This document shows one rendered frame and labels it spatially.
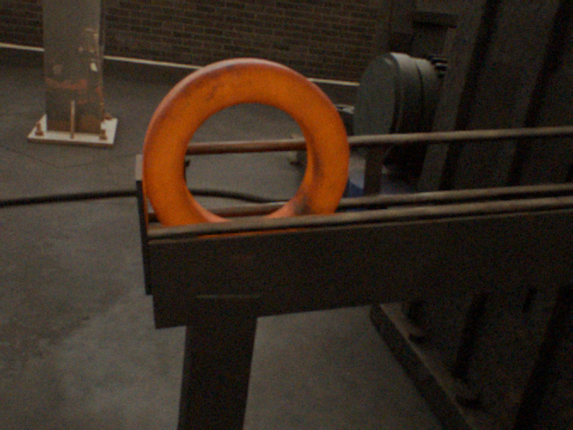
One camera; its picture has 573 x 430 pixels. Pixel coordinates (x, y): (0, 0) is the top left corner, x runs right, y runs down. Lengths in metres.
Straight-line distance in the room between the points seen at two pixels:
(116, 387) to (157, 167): 0.82
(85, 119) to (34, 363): 1.90
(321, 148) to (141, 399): 0.83
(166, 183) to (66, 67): 2.55
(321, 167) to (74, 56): 2.57
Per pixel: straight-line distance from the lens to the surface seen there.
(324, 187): 0.52
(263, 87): 0.48
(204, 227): 0.48
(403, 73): 1.85
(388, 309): 1.51
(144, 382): 1.26
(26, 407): 1.23
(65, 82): 3.04
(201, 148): 0.54
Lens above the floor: 0.78
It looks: 20 degrees down
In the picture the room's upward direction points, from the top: 8 degrees clockwise
